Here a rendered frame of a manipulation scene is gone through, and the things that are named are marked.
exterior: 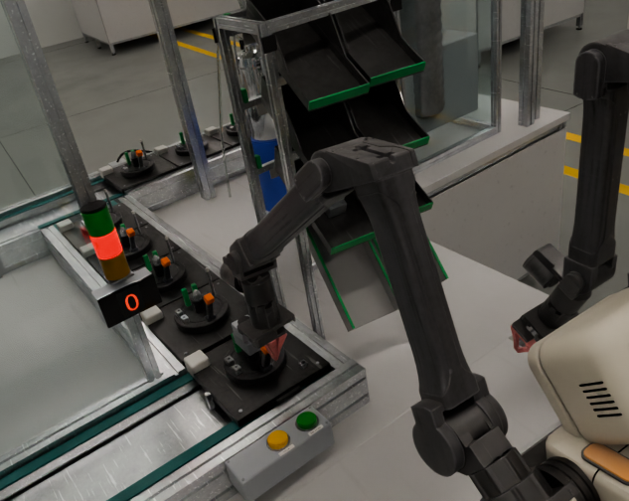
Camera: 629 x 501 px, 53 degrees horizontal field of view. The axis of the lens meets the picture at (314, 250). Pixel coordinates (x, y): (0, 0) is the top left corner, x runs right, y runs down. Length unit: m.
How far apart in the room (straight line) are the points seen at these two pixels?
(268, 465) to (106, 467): 0.36
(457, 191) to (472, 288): 0.76
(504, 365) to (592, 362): 0.74
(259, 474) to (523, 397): 0.59
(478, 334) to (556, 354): 0.78
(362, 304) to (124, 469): 0.62
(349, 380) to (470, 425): 0.56
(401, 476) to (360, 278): 0.45
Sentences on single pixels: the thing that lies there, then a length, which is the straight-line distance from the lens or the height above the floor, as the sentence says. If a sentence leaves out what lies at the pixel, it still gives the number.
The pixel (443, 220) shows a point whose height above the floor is 0.68.
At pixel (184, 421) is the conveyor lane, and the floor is 0.92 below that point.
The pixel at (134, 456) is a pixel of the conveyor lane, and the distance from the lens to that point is 1.42.
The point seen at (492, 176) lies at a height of 0.76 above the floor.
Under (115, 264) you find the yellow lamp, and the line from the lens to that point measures 1.28.
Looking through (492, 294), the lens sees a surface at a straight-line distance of 1.75.
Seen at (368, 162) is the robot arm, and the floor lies 1.59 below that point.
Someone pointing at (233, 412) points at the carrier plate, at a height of 0.97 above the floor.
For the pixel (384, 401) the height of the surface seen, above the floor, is 0.86.
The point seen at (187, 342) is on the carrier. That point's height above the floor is 0.97.
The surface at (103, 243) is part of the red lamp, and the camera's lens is 1.26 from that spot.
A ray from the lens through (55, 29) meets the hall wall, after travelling 11.85.
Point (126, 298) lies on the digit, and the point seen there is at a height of 1.22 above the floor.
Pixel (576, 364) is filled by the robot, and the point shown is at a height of 1.34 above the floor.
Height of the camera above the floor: 1.89
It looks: 31 degrees down
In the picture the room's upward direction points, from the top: 10 degrees counter-clockwise
